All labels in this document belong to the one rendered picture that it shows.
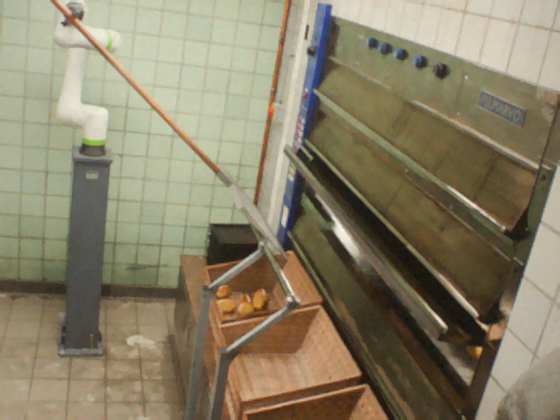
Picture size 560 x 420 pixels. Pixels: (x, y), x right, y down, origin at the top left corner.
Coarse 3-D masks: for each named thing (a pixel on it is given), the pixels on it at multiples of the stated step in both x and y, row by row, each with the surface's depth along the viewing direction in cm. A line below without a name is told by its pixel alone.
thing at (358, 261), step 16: (304, 192) 349; (320, 208) 329; (336, 224) 311; (336, 240) 298; (352, 256) 278; (368, 272) 265; (384, 288) 253; (384, 304) 245; (400, 304) 243; (400, 320) 232; (416, 336) 221; (416, 352) 218; (432, 352) 213; (432, 368) 207; (448, 368) 205; (448, 384) 197; (464, 384) 198
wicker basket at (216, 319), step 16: (288, 256) 357; (208, 272) 345; (224, 272) 350; (256, 272) 355; (272, 272) 358; (288, 272) 351; (304, 272) 333; (240, 288) 357; (256, 288) 359; (272, 288) 362; (304, 288) 328; (272, 304) 351; (304, 304) 306; (320, 304) 308; (224, 320) 299; (240, 320) 301; (304, 320) 310; (288, 336) 311
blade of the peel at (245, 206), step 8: (224, 168) 322; (232, 192) 295; (240, 192) 330; (240, 200) 284; (248, 200) 334; (240, 208) 279; (248, 208) 310; (256, 208) 338; (248, 216) 281; (256, 216) 313; (256, 224) 284; (264, 224) 317; (264, 232) 286; (272, 232) 321; (272, 240) 299; (280, 248) 301
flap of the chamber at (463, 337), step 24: (312, 168) 313; (336, 192) 285; (336, 216) 258; (360, 216) 261; (360, 240) 234; (384, 240) 241; (408, 264) 224; (432, 288) 209; (456, 312) 196; (456, 336) 179; (480, 336) 184
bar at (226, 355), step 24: (264, 240) 280; (240, 264) 278; (216, 288) 279; (288, 288) 241; (288, 312) 235; (192, 360) 292; (192, 384) 293; (216, 384) 238; (192, 408) 298; (216, 408) 242
